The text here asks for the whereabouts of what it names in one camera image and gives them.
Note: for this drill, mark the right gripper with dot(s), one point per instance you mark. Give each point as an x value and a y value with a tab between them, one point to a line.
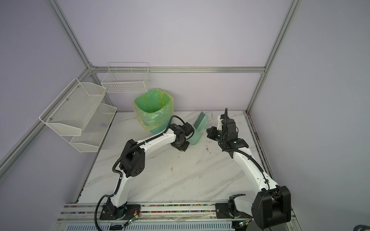
210	133

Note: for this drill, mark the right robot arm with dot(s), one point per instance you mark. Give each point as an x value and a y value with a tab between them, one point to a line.
269	204

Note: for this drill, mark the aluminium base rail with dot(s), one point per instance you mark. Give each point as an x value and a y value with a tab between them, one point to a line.
181	216

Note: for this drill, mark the white mesh two-tier shelf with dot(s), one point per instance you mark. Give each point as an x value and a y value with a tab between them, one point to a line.
80	116

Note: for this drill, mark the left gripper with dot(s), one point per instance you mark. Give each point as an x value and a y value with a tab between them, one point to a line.
184	148

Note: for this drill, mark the green plastic dustpan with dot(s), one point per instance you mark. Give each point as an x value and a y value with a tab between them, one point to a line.
194	139

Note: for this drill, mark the yellow-green bin liner bag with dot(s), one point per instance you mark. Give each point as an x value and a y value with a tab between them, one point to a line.
153	105

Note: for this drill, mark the green plastic trash bin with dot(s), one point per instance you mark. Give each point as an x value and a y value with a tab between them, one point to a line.
156	115

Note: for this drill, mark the white wire basket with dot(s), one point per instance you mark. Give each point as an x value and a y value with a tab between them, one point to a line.
127	77

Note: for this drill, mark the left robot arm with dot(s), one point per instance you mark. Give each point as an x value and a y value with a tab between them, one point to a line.
131	163

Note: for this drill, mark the green hand brush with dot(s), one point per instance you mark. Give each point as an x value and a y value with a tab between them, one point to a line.
201	122

